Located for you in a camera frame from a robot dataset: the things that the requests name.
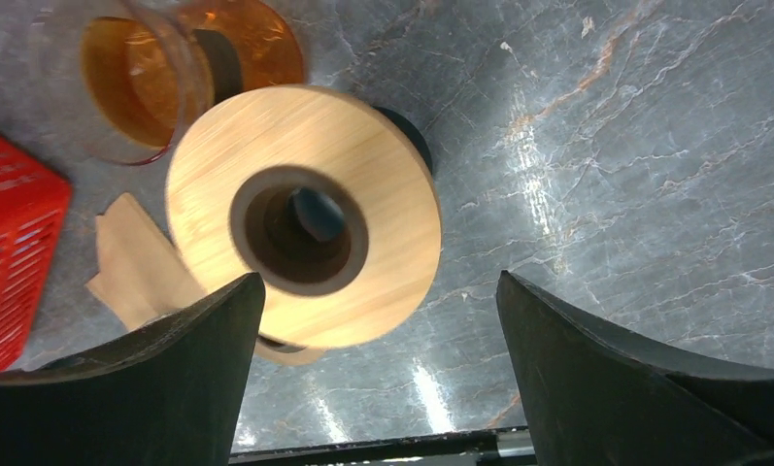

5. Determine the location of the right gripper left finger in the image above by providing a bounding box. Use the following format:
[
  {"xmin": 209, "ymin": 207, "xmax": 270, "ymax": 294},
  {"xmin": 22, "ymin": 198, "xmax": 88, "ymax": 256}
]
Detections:
[{"xmin": 0, "ymin": 273, "xmax": 265, "ymax": 465}]

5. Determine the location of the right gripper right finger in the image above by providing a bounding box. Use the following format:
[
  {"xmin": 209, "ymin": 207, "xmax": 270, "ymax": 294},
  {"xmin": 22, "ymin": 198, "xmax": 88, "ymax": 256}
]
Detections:
[{"xmin": 496, "ymin": 271, "xmax": 774, "ymax": 465}]

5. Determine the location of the brown paper coffee filter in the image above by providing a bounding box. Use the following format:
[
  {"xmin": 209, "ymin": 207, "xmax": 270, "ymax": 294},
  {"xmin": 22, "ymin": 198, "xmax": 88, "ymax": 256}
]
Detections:
[{"xmin": 86, "ymin": 192, "xmax": 207, "ymax": 331}]

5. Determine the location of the light wooden ring holder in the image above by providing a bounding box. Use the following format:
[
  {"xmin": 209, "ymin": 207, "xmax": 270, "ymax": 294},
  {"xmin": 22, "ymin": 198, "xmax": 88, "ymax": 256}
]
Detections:
[{"xmin": 165, "ymin": 84, "xmax": 443, "ymax": 349}]

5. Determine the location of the red plastic basket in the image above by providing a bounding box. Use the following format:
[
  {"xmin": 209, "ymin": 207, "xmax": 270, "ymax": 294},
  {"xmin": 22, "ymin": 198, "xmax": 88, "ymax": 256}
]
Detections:
[{"xmin": 0, "ymin": 136, "xmax": 72, "ymax": 372}]

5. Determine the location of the amber glass carafe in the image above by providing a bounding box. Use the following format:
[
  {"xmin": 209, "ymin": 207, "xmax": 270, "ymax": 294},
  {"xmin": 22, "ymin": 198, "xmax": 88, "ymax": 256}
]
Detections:
[{"xmin": 29, "ymin": 1, "xmax": 306, "ymax": 166}]

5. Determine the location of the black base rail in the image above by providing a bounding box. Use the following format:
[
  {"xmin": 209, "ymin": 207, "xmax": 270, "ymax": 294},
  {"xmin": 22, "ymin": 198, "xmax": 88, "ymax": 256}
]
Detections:
[{"xmin": 229, "ymin": 427, "xmax": 538, "ymax": 465}]

